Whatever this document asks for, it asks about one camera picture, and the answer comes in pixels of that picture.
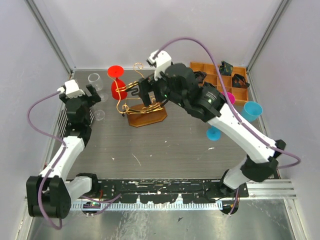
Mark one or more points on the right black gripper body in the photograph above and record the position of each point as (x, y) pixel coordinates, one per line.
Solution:
(161, 92)

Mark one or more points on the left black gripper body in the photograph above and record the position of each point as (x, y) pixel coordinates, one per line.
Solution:
(87, 103)

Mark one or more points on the clear wine glass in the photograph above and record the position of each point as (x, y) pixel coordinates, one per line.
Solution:
(96, 81)
(99, 115)

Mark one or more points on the black white striped cloth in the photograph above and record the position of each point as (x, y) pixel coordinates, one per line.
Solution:
(63, 119)

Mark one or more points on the red wine glass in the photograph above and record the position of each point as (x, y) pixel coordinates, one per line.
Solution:
(118, 89)

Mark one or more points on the pink wine glass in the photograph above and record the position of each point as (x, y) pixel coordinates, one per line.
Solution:
(230, 96)

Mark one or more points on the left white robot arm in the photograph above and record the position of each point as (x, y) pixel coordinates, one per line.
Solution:
(48, 194)

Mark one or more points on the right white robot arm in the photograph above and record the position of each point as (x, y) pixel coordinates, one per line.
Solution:
(261, 157)

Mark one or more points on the black sock in tray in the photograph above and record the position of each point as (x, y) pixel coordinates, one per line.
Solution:
(200, 76)

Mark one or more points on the patterned dark sock in tray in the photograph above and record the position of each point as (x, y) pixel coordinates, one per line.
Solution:
(226, 69)

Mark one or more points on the dark sock right tray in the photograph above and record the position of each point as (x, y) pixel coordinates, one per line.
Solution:
(239, 81)

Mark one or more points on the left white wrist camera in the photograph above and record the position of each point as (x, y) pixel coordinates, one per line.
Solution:
(71, 89)

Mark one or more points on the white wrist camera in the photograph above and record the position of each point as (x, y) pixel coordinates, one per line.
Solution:
(71, 89)
(161, 60)

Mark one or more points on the gold wire wine glass rack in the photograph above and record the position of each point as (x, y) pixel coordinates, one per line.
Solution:
(140, 115)

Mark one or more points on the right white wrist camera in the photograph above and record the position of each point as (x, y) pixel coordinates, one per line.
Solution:
(161, 60)

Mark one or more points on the black mounting base plate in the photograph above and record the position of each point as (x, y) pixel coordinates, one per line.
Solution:
(159, 191)

